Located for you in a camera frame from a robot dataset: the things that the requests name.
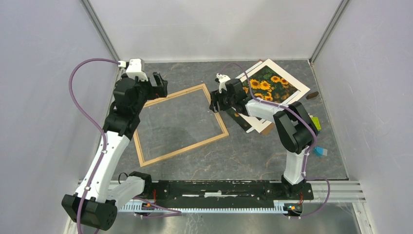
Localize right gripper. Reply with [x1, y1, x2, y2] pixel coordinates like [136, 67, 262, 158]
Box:
[209, 88, 236, 113]

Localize clear glass pane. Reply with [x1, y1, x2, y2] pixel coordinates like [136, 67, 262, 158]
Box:
[137, 89, 225, 162]

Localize white mat board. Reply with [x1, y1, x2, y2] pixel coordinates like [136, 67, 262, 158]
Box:
[246, 59, 310, 134]

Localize sunflower photo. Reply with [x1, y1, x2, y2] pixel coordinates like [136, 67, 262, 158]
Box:
[226, 61, 300, 133]

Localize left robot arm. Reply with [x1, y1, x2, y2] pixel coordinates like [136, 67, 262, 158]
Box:
[61, 72, 168, 233]

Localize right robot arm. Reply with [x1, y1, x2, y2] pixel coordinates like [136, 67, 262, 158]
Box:
[209, 74, 318, 199]

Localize brown backing board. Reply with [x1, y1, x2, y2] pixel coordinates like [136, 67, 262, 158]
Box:
[257, 59, 276, 137]

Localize small brown block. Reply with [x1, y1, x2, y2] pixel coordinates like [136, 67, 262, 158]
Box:
[306, 91, 319, 100]

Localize toy car with green block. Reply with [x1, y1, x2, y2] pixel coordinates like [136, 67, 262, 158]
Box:
[310, 115, 321, 132]

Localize blue toy block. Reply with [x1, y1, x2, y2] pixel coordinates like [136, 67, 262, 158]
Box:
[313, 146, 328, 157]

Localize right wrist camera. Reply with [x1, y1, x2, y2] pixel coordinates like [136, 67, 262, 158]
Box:
[215, 73, 231, 93]

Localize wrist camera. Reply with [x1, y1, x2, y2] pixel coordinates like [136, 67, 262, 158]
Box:
[215, 73, 231, 93]
[118, 58, 149, 81]

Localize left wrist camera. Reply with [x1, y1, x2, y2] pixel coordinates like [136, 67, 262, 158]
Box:
[118, 58, 149, 81]

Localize wooden picture frame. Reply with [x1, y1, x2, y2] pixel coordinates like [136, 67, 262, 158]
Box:
[130, 83, 230, 168]

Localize blue white cable duct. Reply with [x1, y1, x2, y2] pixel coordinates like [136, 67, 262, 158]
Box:
[119, 201, 293, 214]

